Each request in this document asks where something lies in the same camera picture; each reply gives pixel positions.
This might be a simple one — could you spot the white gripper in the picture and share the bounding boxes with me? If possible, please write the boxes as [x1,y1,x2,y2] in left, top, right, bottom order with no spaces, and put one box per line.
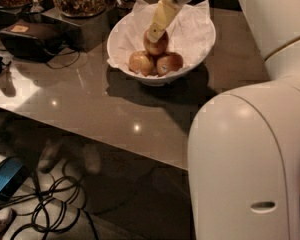
[147,0,192,43]

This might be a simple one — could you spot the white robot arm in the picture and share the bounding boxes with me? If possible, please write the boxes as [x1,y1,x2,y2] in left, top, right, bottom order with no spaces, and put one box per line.
[187,0,300,240]

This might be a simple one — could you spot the black case with label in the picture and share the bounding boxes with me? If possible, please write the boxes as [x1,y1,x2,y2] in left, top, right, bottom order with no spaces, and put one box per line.
[0,20,64,62]

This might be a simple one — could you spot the blue foot pedal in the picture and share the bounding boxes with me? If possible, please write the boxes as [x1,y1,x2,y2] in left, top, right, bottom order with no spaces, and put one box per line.
[0,158,28,201]

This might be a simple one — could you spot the metal scoop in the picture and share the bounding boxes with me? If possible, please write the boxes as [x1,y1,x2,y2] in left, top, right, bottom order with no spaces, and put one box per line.
[30,0,44,13]

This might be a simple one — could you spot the white paper liner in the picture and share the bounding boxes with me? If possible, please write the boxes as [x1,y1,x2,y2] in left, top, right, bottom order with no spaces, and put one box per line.
[107,0,215,79]

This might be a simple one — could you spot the white bowl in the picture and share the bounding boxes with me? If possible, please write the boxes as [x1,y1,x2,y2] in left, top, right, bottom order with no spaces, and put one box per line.
[106,1,217,87]

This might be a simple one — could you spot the black floor cables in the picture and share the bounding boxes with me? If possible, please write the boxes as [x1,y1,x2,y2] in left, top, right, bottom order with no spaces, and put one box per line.
[0,157,101,240]

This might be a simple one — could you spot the red apple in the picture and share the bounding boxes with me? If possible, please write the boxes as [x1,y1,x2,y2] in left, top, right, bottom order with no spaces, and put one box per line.
[129,51,154,76]
[156,52,183,76]
[143,31,169,56]

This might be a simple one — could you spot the black table cable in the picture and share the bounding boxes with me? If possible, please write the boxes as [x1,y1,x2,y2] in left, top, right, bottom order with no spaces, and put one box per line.
[44,47,82,70]

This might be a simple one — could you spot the dark square stand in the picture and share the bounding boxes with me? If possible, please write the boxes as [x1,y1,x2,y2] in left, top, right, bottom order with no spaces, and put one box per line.
[42,7,119,52]

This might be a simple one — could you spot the white sneaker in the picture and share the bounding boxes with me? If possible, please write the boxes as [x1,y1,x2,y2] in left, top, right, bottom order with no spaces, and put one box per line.
[0,208,13,233]

